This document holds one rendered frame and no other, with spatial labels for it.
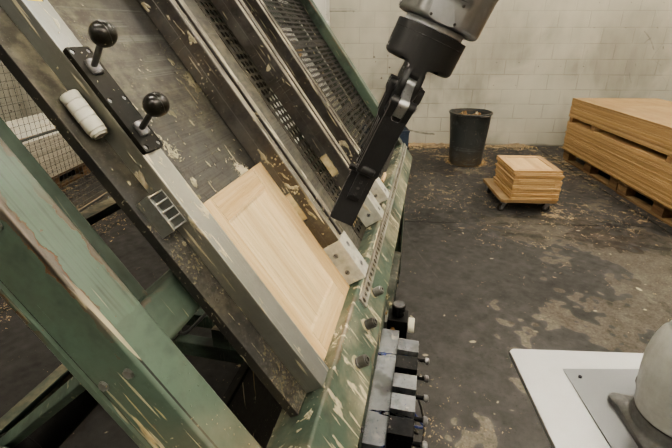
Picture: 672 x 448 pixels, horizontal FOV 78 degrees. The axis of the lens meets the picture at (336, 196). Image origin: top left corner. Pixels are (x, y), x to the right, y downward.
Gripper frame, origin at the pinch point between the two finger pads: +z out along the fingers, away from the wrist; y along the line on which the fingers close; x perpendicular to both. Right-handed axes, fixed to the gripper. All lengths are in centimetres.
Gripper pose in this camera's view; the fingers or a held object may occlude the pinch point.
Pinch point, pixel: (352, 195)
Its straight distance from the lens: 50.3
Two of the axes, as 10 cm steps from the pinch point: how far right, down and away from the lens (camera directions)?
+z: -3.9, 8.4, 3.7
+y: -1.1, 3.6, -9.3
